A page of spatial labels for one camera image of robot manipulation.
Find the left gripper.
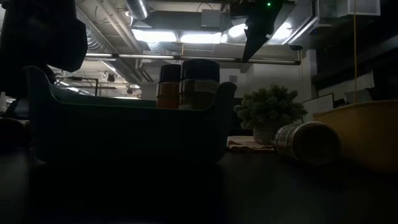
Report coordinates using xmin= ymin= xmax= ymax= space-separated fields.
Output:
xmin=0 ymin=0 xmax=88 ymax=98

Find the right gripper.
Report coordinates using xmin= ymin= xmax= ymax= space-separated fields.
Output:
xmin=229 ymin=0 xmax=285 ymax=63

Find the green-labelled spice jar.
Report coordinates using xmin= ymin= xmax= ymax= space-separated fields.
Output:
xmin=179 ymin=58 xmax=221 ymax=110

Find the orange spice jar black cap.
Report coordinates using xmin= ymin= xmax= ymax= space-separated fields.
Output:
xmin=156 ymin=64 xmax=182 ymax=109

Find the ribbed glass spice jar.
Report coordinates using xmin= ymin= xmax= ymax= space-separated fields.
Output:
xmin=272 ymin=121 xmax=342 ymax=165

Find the grey ceiling box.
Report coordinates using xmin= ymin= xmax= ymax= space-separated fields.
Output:
xmin=200 ymin=9 xmax=222 ymax=29

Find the ceiling light panel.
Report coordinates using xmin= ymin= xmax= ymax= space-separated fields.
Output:
xmin=179 ymin=32 xmax=223 ymax=44
xmin=132 ymin=29 xmax=178 ymax=43

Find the potted green succulent plant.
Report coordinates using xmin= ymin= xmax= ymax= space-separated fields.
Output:
xmin=233 ymin=84 xmax=308 ymax=146

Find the white board panel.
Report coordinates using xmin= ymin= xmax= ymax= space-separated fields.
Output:
xmin=300 ymin=92 xmax=335 ymax=123

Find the pink cloth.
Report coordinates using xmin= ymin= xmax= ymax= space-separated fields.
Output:
xmin=226 ymin=136 xmax=276 ymax=153

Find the white ceiling unit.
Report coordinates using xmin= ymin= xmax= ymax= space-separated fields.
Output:
xmin=317 ymin=0 xmax=382 ymax=17

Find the teal plastic bin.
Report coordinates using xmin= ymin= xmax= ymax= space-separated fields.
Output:
xmin=24 ymin=65 xmax=238 ymax=165

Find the yellow plastic bin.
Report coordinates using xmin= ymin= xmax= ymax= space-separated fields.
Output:
xmin=312 ymin=100 xmax=398 ymax=172

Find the black station frame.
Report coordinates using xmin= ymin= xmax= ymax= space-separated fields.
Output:
xmin=70 ymin=76 xmax=99 ymax=98

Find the silver ventilation duct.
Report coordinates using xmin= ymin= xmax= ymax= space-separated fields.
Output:
xmin=126 ymin=0 xmax=150 ymax=20

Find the silver overhead frame bar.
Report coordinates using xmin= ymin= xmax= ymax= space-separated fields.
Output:
xmin=85 ymin=53 xmax=302 ymax=65

